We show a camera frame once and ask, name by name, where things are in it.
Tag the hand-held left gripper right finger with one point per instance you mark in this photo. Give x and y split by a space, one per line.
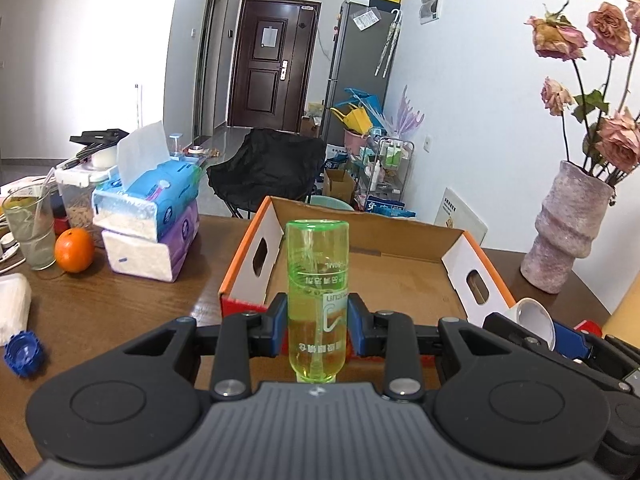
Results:
355 325

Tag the orange-edged cardboard box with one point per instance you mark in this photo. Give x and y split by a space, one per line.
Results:
400 275

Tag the yellow plastic hangers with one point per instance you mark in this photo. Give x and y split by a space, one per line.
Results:
355 119

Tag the pink textured vase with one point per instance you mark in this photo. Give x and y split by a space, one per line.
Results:
565 230

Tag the purple tissue pack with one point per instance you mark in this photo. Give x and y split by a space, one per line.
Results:
177 235

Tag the white flat board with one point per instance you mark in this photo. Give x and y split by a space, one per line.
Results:
460 217

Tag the white roll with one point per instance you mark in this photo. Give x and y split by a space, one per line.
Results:
105 159

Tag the white crumpled plastic bag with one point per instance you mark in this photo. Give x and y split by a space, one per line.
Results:
12 307

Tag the pink bucket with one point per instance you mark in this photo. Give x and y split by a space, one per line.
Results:
356 142

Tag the blue tissue pack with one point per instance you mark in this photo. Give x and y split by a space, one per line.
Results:
145 187

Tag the clear container with white lid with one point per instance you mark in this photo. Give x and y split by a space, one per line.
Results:
75 200

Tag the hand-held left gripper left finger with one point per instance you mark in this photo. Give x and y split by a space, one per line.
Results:
280 325

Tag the black stand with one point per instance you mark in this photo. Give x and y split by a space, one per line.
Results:
97 137

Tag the grey refrigerator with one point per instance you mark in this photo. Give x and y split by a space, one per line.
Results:
357 60

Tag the dried pink rose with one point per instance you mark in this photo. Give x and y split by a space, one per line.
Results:
557 35
556 96
620 140
610 27
634 12

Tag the black folding chair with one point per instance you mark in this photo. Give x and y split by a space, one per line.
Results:
270 165

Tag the green spray bottle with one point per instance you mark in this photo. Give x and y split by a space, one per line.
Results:
315 270

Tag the small brown cardboard box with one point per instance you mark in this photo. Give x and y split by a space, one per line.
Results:
337 187

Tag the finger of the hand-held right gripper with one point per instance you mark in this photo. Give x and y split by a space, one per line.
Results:
500 327
567 340

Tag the clear plastic bag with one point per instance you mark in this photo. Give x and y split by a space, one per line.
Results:
367 19

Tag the white cup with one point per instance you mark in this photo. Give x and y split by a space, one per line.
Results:
532 317

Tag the orange fruit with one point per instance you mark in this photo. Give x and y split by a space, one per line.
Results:
75 250

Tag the grey side door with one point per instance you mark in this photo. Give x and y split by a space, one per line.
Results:
210 60

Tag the white wall outlet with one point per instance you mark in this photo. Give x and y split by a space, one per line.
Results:
428 143

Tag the blue printed box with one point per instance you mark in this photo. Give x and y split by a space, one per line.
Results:
336 164

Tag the blue and white package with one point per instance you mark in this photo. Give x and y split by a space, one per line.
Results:
387 207

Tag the glass cup with straw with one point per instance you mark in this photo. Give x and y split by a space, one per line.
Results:
30 230

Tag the blue pet feeder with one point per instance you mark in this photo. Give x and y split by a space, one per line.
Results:
180 152

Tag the white folded umbrella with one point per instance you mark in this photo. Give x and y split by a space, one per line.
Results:
390 40

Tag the teal bucket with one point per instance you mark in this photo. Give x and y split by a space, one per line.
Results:
330 203

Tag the blue bottle cap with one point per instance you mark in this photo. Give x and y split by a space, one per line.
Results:
24 354

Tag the small red container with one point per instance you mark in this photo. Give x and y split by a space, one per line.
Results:
60 226

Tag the pale purple hangers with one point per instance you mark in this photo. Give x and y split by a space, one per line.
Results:
405 115

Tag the dark brown entrance door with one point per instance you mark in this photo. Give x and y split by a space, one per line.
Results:
272 65

